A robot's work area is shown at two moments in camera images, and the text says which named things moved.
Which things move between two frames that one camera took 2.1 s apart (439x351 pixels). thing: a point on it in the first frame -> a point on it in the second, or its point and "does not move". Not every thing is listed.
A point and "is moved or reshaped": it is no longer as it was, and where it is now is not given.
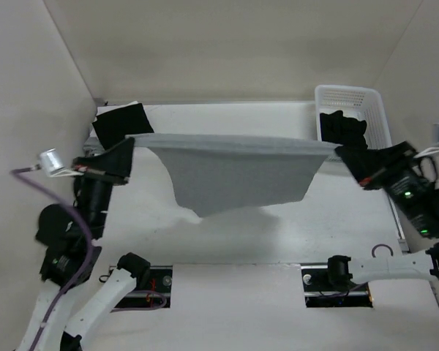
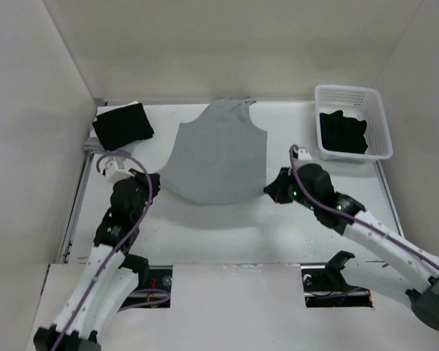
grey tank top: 212,173 is moved or reshaped
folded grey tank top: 92,147 does not move
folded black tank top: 111,127 does not move
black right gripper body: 406,187 -> 285,191
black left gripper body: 96,194 -> 143,189
